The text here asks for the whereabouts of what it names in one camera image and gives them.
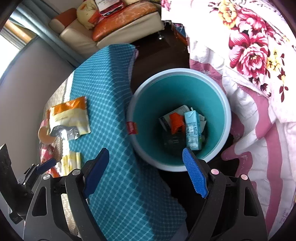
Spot pink paper cup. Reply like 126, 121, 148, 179
38, 120, 56, 145

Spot light blue drink carton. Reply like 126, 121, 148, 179
184, 110, 202, 151

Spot white ALDI paper cup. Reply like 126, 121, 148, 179
159, 105, 190, 134

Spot teal plastic trash bin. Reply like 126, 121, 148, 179
127, 68, 231, 172

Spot pink red candy wrapper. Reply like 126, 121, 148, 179
39, 143, 61, 178

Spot yellow snack wrapper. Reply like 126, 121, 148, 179
61, 151, 82, 176

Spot orange yellow snack bag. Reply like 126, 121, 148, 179
46, 96, 91, 141

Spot patterned bed sheet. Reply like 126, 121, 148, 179
45, 44, 188, 240

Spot orange wrapper in bin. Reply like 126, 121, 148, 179
169, 113, 185, 135

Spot red label on bin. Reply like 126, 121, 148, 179
126, 121, 138, 135

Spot cream orange sofa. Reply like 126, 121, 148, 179
49, 1, 164, 58

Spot floral pink white quilt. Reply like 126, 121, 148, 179
161, 1, 295, 237

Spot grey blue curtain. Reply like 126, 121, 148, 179
10, 0, 85, 67

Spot yellow cartoon cushion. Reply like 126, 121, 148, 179
76, 0, 100, 30

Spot Hennessy bottle shaped pillow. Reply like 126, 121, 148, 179
95, 0, 125, 18

